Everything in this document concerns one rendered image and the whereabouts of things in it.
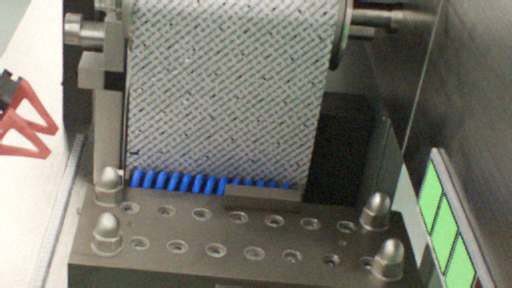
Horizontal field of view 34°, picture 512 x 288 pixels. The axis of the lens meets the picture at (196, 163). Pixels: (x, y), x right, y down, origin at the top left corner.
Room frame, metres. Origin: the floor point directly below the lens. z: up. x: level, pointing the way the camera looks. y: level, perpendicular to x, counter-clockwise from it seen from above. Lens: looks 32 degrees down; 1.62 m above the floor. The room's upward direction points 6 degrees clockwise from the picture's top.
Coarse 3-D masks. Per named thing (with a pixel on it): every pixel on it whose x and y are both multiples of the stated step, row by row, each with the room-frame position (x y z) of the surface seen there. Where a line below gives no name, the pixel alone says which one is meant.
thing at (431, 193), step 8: (432, 168) 0.69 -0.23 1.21; (432, 176) 0.69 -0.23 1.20; (424, 184) 0.70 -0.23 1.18; (432, 184) 0.68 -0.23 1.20; (440, 184) 0.66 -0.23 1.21; (424, 192) 0.70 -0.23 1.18; (432, 192) 0.68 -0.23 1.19; (440, 192) 0.66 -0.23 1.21; (424, 200) 0.69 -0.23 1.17; (432, 200) 0.67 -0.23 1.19; (424, 208) 0.69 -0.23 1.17; (432, 208) 0.66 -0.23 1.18; (424, 216) 0.68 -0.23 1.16; (432, 216) 0.66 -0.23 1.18
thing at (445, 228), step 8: (448, 208) 0.63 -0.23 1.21; (440, 216) 0.64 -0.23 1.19; (448, 216) 0.62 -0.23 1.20; (440, 224) 0.63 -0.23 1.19; (448, 224) 0.62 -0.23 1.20; (440, 232) 0.63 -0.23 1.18; (448, 232) 0.61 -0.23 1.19; (432, 240) 0.64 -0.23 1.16; (440, 240) 0.62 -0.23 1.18; (448, 240) 0.61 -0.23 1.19; (440, 248) 0.62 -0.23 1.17; (448, 248) 0.60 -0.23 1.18; (440, 256) 0.61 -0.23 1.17
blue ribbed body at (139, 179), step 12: (132, 180) 0.88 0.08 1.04; (144, 180) 0.88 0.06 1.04; (156, 180) 0.89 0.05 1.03; (168, 180) 0.89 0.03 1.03; (180, 180) 0.90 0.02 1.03; (192, 180) 0.90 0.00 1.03; (204, 180) 0.90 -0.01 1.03; (216, 180) 0.90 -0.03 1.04; (228, 180) 0.90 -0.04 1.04; (240, 180) 0.90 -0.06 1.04; (252, 180) 0.90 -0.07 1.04; (204, 192) 0.88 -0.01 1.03; (216, 192) 0.89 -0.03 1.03
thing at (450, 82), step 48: (432, 0) 0.86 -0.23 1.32; (480, 0) 0.71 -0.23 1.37; (384, 48) 1.01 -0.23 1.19; (432, 48) 0.81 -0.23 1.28; (480, 48) 0.68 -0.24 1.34; (384, 96) 0.96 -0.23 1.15; (432, 96) 0.77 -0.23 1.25; (480, 96) 0.65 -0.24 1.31; (432, 144) 0.73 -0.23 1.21; (480, 144) 0.62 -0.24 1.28; (480, 192) 0.59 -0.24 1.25; (480, 240) 0.56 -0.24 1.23
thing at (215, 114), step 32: (160, 64) 0.91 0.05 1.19; (192, 64) 0.91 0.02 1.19; (224, 64) 0.91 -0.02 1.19; (256, 64) 0.91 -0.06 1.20; (288, 64) 0.91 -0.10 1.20; (320, 64) 0.92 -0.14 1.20; (160, 96) 0.91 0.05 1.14; (192, 96) 0.91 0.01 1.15; (224, 96) 0.91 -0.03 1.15; (256, 96) 0.91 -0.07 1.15; (288, 96) 0.91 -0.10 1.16; (320, 96) 0.92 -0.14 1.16; (160, 128) 0.91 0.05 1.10; (192, 128) 0.91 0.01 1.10; (224, 128) 0.91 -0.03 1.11; (256, 128) 0.91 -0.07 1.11; (288, 128) 0.91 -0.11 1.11; (128, 160) 0.91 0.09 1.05; (160, 160) 0.91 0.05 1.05; (192, 160) 0.91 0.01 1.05; (224, 160) 0.91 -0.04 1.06; (256, 160) 0.91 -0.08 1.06; (288, 160) 0.92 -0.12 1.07
